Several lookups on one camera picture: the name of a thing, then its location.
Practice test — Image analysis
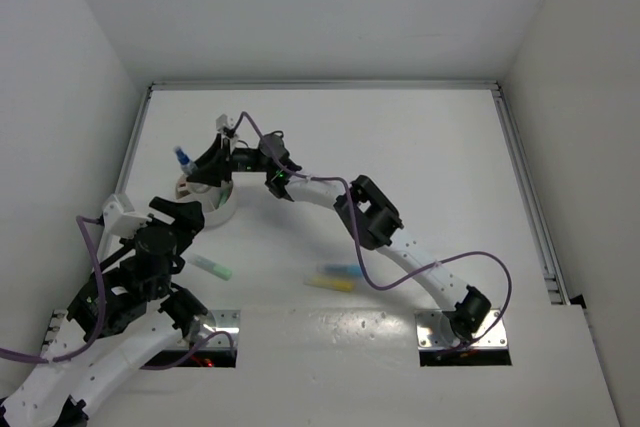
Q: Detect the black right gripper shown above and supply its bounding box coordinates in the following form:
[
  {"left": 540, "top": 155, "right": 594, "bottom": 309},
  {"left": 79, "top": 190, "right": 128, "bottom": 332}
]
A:
[{"left": 189, "top": 134, "right": 274, "bottom": 187}]

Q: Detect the clear blue-capped glue bottle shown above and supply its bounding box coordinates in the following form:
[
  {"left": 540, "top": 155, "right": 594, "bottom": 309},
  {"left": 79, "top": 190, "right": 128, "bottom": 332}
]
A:
[{"left": 173, "top": 146, "right": 197, "bottom": 178}]

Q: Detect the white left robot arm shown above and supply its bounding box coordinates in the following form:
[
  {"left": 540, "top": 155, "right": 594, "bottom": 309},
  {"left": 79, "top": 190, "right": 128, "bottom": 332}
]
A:
[{"left": 1, "top": 194, "right": 208, "bottom": 426}]

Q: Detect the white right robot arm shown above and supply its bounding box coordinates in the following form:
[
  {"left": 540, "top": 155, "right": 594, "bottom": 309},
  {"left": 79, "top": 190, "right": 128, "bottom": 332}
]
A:
[{"left": 179, "top": 129, "right": 491, "bottom": 345}]

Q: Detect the green marker in organizer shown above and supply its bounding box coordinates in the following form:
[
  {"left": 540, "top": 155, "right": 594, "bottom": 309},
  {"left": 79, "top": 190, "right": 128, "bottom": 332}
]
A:
[{"left": 218, "top": 189, "right": 231, "bottom": 207}]

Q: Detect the white round divided organizer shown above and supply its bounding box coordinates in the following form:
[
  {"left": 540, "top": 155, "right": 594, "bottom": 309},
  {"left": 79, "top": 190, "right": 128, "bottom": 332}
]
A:
[{"left": 176, "top": 175, "right": 237, "bottom": 228}]

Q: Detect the green highlighter marker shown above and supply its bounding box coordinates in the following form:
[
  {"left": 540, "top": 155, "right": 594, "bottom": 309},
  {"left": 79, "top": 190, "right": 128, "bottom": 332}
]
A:
[{"left": 187, "top": 254, "right": 232, "bottom": 281}]

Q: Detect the yellow highlighter marker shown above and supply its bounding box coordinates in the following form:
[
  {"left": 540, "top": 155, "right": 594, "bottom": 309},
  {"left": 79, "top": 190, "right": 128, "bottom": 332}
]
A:
[{"left": 303, "top": 275, "right": 355, "bottom": 293}]

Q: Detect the blue highlighter marker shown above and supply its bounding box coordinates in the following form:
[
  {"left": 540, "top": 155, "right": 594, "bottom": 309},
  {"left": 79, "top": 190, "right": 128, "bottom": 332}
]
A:
[{"left": 317, "top": 263, "right": 363, "bottom": 278}]

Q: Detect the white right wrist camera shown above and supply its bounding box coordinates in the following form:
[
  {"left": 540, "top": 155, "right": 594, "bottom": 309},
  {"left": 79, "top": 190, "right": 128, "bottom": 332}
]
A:
[{"left": 215, "top": 114, "right": 236, "bottom": 137}]

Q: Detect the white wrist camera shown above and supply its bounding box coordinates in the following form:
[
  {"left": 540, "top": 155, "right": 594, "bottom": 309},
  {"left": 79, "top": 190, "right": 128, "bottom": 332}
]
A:
[
  {"left": 102, "top": 194, "right": 150, "bottom": 239},
  {"left": 215, "top": 114, "right": 236, "bottom": 137}
]

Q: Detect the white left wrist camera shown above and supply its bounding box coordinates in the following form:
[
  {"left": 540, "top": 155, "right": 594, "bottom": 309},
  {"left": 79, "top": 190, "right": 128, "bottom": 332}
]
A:
[{"left": 102, "top": 194, "right": 150, "bottom": 239}]

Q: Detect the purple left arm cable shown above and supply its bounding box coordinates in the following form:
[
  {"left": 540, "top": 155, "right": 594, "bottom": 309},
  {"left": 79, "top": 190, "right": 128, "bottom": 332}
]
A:
[{"left": 0, "top": 215, "right": 236, "bottom": 371}]

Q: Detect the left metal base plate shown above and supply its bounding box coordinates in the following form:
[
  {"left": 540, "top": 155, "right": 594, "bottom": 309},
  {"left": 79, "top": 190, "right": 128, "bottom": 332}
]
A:
[{"left": 192, "top": 310, "right": 240, "bottom": 350}]

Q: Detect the metal base plate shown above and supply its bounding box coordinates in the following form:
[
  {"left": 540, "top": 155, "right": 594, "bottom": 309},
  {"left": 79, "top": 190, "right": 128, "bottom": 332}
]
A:
[
  {"left": 414, "top": 309, "right": 508, "bottom": 352},
  {"left": 192, "top": 310, "right": 240, "bottom": 350}
]

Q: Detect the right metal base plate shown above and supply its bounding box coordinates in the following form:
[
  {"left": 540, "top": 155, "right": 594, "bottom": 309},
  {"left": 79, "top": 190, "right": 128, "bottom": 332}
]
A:
[{"left": 414, "top": 309, "right": 508, "bottom": 352}]

